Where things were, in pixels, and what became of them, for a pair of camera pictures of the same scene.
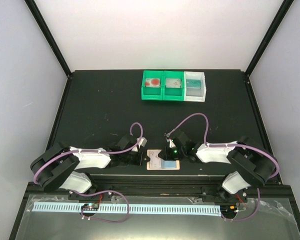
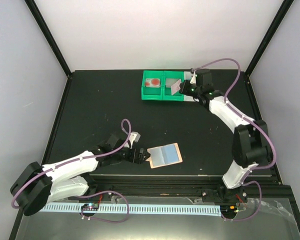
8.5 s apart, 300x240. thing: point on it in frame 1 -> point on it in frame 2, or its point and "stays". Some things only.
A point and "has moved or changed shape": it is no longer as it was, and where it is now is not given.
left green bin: [152, 93] stays
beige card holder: [148, 166] has moved or changed shape
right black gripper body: [176, 155] -> [185, 90]
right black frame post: [274, 25] stays
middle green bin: [173, 94] stays
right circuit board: [228, 209] stays
